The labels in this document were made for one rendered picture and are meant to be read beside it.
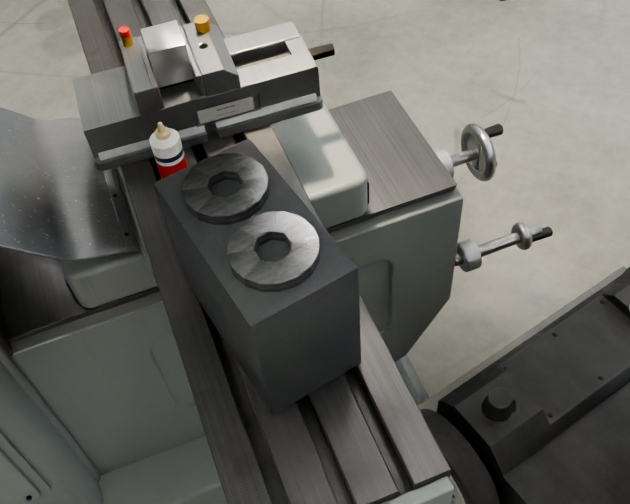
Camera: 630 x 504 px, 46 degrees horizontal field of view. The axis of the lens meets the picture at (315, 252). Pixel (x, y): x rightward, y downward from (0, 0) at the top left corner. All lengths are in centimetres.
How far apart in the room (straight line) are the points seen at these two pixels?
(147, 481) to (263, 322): 99
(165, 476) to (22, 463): 34
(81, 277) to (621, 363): 85
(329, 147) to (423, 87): 139
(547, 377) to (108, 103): 79
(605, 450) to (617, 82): 169
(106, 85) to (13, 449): 62
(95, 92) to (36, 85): 176
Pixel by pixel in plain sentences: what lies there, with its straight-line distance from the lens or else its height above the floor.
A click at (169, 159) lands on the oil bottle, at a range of 103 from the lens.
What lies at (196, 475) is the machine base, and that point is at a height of 20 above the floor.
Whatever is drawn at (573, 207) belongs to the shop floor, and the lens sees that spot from 230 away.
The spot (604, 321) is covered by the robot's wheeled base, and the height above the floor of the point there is 59.
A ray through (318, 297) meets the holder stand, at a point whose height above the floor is 109.
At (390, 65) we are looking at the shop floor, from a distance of 270.
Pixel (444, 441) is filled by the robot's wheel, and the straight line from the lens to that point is 119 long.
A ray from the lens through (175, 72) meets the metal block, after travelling 110.
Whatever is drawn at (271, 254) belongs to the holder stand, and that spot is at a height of 111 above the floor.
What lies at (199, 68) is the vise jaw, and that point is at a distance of 108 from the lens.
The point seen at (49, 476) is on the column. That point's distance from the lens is 150.
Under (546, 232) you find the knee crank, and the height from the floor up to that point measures 49.
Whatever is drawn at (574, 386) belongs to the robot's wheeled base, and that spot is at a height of 59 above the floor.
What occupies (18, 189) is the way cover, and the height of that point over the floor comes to 91.
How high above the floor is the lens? 168
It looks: 52 degrees down
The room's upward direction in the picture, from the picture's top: 6 degrees counter-clockwise
